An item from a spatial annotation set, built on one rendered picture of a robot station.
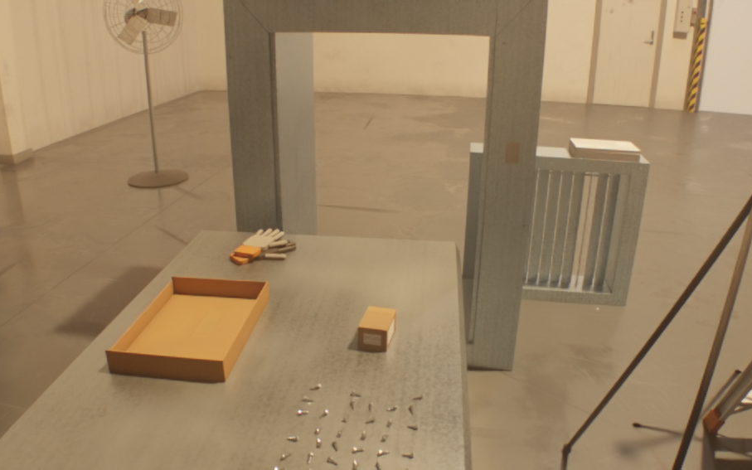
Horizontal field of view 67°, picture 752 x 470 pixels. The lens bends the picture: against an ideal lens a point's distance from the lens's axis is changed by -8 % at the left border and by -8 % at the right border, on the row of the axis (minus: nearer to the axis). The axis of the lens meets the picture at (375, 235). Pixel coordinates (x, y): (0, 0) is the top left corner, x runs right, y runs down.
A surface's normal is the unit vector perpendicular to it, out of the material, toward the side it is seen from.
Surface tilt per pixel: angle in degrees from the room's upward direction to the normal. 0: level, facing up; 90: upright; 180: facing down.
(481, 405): 0
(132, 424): 0
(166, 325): 0
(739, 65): 90
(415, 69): 90
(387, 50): 90
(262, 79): 90
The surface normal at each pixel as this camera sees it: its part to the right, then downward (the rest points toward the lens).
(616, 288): -0.16, 0.36
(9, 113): 0.99, 0.07
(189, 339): 0.01, -0.93
